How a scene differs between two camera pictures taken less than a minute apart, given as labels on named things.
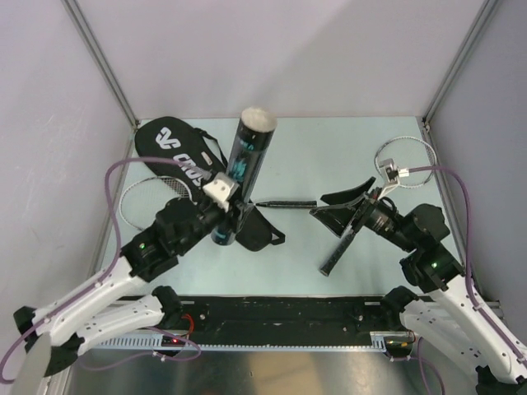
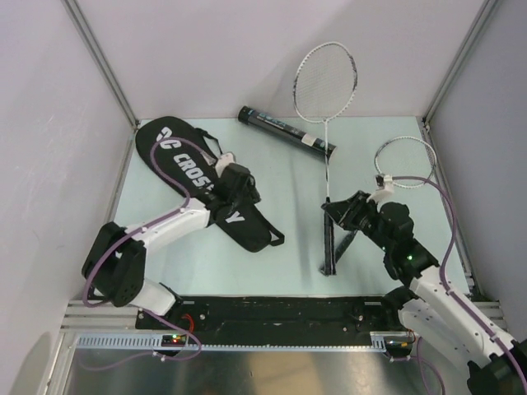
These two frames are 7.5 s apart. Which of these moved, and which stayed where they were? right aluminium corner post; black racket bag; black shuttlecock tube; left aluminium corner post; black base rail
Moved: black shuttlecock tube
Stayed: left aluminium corner post; right aluminium corner post; black racket bag; black base rail
